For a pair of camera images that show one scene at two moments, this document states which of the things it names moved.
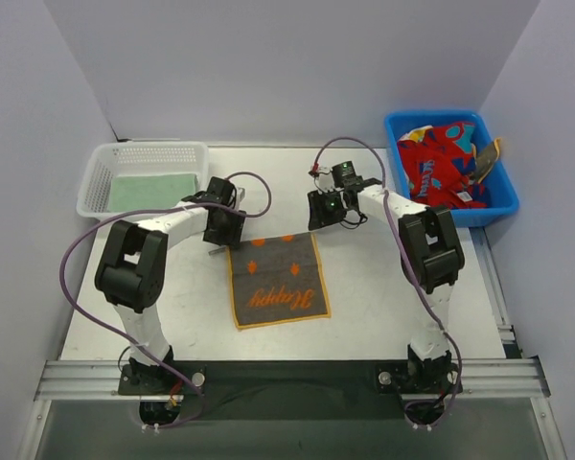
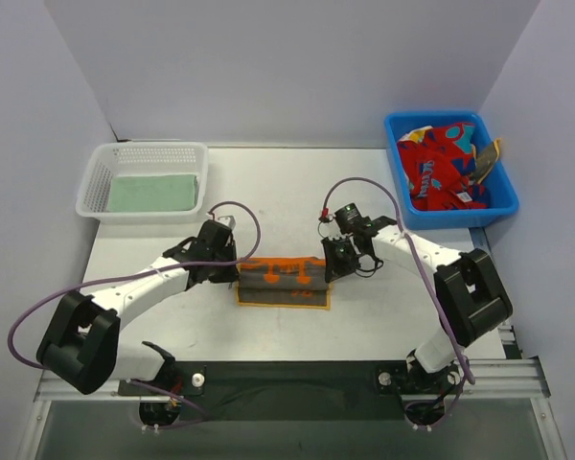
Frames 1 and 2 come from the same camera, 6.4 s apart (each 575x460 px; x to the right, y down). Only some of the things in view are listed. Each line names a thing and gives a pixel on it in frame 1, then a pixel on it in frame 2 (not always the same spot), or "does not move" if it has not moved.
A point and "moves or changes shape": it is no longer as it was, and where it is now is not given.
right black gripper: (324, 211) to (335, 259)
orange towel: (276, 280) moves or changes shape
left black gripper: (225, 229) to (228, 270)
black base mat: (291, 391) does not move
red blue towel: (440, 165) does not move
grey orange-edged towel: (486, 160) does not move
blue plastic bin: (396, 123) does not move
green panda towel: (141, 192) does not move
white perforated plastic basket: (130, 176) does not move
